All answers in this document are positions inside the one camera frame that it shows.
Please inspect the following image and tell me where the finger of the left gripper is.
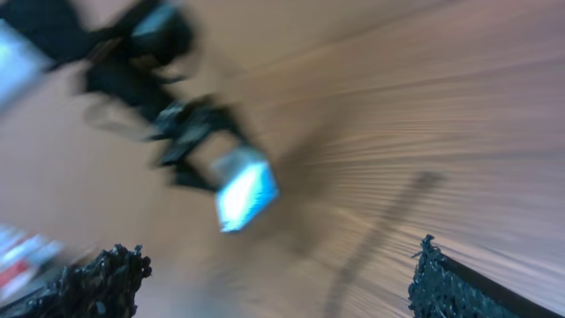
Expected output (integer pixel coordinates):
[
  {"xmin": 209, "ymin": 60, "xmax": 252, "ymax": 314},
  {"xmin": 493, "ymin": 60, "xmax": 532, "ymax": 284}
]
[{"xmin": 171, "ymin": 162, "xmax": 218, "ymax": 193}]

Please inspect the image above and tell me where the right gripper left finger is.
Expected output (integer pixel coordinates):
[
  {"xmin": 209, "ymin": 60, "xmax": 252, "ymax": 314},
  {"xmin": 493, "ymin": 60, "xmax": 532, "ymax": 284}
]
[{"xmin": 1, "ymin": 244, "xmax": 152, "ymax": 318}]

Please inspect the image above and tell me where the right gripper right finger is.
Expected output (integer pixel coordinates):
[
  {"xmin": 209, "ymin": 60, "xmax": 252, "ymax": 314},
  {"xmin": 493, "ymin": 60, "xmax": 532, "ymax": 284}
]
[{"xmin": 408, "ymin": 234, "xmax": 564, "ymax": 318}]

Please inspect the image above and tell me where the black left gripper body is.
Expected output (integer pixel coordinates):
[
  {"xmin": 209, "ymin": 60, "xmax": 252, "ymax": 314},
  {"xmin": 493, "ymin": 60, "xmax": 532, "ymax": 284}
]
[{"xmin": 146, "ymin": 95, "xmax": 247, "ymax": 167}]

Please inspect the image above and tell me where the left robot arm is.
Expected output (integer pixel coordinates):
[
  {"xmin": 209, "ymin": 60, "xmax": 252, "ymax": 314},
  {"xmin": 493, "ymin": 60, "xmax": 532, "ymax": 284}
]
[{"xmin": 1, "ymin": 0, "xmax": 249, "ymax": 192}]

